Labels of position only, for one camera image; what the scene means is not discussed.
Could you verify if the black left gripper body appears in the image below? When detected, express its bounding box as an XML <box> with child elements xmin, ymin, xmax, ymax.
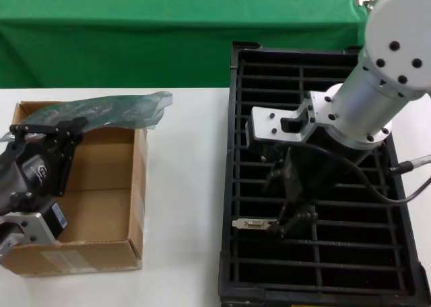
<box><xmin>0</xmin><ymin>140</ymin><xmax>57</xmax><ymax>217</ymax></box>

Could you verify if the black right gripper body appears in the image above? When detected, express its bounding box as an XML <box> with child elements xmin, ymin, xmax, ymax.
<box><xmin>262</xmin><ymin>131</ymin><xmax>387</xmax><ymax>207</ymax></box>

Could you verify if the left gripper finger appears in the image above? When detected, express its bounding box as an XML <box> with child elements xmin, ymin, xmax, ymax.
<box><xmin>46</xmin><ymin>134</ymin><xmax>84</xmax><ymax>198</ymax></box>
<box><xmin>9</xmin><ymin>116</ymin><xmax>90</xmax><ymax>145</ymax></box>

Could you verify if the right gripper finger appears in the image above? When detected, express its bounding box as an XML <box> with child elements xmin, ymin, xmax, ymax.
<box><xmin>267</xmin><ymin>204</ymin><xmax>319</xmax><ymax>237</ymax></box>
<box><xmin>261</xmin><ymin>147</ymin><xmax>306</xmax><ymax>226</ymax></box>

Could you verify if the translucent antistatic bag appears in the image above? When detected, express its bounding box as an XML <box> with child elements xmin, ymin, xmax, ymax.
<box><xmin>0</xmin><ymin>90</ymin><xmax>174</xmax><ymax>143</ymax></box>

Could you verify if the left wrist black labelled box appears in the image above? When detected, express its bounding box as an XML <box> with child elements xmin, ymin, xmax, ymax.
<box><xmin>39</xmin><ymin>201</ymin><xmax>69</xmax><ymax>239</ymax></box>

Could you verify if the large brown cardboard box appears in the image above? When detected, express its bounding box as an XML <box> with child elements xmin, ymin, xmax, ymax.
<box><xmin>0</xmin><ymin>100</ymin><xmax>149</xmax><ymax>278</ymax></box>

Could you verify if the black slotted container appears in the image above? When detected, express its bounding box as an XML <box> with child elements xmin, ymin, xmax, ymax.
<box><xmin>218</xmin><ymin>40</ymin><xmax>425</xmax><ymax>304</ymax></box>

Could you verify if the green cloth covered table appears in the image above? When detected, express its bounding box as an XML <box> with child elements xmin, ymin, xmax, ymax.
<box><xmin>0</xmin><ymin>0</ymin><xmax>370</xmax><ymax>89</ymax></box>

